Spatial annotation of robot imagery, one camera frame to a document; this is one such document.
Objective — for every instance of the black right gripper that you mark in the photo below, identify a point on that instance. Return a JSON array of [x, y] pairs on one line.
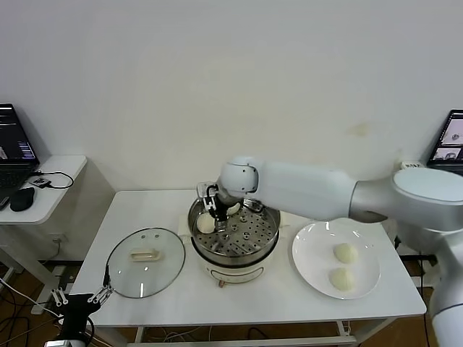
[[220, 203]]

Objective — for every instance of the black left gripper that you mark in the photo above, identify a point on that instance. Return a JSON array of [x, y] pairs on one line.
[[77, 307]]

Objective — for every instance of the white steamed baozi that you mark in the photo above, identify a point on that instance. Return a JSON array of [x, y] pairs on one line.
[[345, 253], [234, 208], [341, 279], [205, 223]]

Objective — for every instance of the round glass pot lid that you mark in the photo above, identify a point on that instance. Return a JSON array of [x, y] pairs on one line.
[[159, 274]]

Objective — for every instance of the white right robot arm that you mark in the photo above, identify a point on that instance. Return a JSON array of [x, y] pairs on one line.
[[307, 191]]

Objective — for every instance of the stainless steel steamer basket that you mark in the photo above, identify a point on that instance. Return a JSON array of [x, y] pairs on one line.
[[253, 231]]

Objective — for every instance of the white floor power strip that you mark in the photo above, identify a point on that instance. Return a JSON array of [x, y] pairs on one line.
[[40, 309]]

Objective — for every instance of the cream electric cooker base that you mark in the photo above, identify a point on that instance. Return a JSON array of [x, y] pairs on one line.
[[235, 276]]

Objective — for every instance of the round white plate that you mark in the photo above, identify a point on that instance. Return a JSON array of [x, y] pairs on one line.
[[314, 253]]

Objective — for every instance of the black computer mouse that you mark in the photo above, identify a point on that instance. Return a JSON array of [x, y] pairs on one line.
[[22, 200]]

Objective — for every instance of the small black labelled device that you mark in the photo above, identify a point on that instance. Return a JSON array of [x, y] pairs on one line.
[[40, 182]]

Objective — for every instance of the white side table with mouse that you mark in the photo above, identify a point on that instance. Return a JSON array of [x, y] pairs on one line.
[[61, 166]]

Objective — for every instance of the black laptop with dark screen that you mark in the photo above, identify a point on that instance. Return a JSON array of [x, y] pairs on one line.
[[14, 137]]

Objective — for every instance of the white side table with strip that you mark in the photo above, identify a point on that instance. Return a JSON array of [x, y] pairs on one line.
[[402, 166]]

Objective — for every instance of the grey laptop with bright windows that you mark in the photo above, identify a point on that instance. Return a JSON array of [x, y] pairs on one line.
[[448, 144]]

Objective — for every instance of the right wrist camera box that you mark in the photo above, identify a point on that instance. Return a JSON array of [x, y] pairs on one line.
[[203, 189]]

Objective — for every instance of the white wall socket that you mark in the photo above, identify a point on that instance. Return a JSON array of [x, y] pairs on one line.
[[58, 238]]

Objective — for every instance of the white main table frame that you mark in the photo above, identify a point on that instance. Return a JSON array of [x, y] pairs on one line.
[[253, 342]]

